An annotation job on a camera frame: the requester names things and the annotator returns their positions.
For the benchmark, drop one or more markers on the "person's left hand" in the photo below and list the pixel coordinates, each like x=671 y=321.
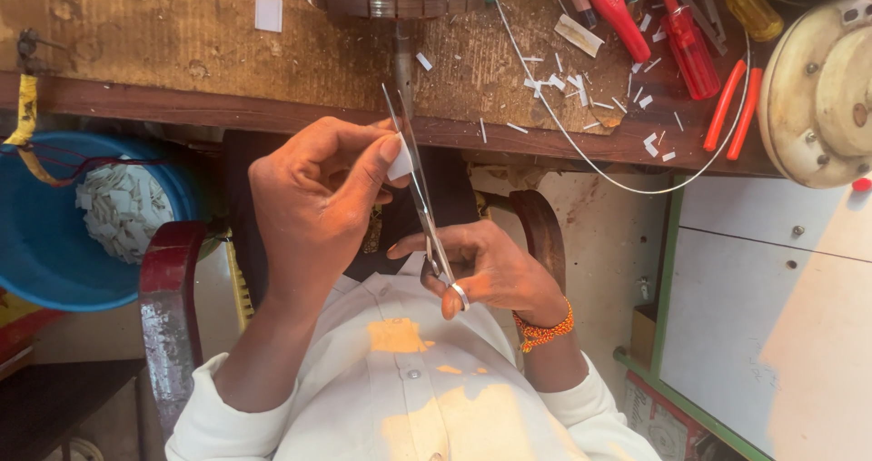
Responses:
x=306 y=202

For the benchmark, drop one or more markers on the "person's right hand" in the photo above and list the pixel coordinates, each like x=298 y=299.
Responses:
x=501 y=270

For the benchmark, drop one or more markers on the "small white paper piece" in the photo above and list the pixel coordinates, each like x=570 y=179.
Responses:
x=400 y=162

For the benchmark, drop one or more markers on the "steel scissors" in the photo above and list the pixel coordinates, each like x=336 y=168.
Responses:
x=417 y=188

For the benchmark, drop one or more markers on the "red wooden chair armrest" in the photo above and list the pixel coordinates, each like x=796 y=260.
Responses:
x=541 y=233
x=170 y=311

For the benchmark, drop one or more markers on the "yellow woven chair seat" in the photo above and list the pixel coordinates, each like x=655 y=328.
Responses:
x=240 y=290

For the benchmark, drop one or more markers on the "person's white shirt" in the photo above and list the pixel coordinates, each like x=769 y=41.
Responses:
x=409 y=393

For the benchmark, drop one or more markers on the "steel stator shaft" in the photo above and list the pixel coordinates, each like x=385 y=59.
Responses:
x=404 y=59

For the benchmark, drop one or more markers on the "pile of cut paper pieces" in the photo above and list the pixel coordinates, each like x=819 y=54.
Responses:
x=126 y=209

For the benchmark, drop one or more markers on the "white square paper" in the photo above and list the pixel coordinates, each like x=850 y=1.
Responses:
x=268 y=14

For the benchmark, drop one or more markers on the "scattered paper scraps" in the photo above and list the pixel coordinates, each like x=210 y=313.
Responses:
x=579 y=90

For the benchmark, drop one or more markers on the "printed cardboard box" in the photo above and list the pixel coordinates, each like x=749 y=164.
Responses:
x=657 y=423

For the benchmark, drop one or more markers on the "cream paper strip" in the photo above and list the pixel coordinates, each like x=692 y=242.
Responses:
x=578 y=35

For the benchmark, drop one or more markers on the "blue plastic bucket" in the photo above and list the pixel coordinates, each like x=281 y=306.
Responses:
x=41 y=243

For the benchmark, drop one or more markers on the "small tool with dark tip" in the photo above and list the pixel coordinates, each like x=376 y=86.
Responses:
x=582 y=1

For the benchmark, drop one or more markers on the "dark wooden stool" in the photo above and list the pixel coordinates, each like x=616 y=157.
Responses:
x=54 y=406

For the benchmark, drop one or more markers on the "grey metal files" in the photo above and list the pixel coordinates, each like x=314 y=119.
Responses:
x=702 y=15

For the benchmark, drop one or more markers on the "cream fan motor housing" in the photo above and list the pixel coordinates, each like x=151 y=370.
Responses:
x=824 y=93

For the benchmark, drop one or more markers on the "small red knob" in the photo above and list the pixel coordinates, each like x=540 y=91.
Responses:
x=862 y=184

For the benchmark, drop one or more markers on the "white cabinet with green frame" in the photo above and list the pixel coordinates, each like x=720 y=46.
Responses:
x=763 y=325

